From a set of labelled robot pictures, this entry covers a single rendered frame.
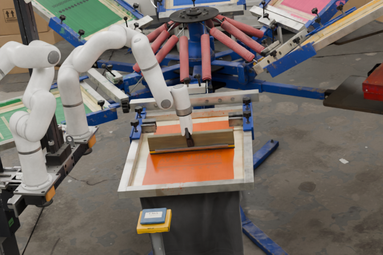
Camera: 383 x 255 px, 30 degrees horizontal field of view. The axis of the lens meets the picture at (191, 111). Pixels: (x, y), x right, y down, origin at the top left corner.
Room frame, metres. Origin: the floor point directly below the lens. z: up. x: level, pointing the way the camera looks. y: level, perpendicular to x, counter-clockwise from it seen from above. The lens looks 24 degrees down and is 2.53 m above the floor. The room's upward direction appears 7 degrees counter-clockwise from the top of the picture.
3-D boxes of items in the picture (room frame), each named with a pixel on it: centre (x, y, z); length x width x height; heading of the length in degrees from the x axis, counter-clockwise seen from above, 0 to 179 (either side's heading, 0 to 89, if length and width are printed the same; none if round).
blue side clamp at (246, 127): (3.23, -0.28, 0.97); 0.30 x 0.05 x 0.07; 174
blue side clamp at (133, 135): (3.29, 0.28, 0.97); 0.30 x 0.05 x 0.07; 174
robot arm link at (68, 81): (2.99, 0.53, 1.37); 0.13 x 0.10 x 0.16; 4
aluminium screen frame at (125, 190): (3.02, 0.03, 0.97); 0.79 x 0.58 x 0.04; 174
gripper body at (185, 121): (3.02, 0.03, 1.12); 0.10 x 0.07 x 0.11; 174
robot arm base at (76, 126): (2.99, 0.54, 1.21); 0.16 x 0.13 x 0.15; 73
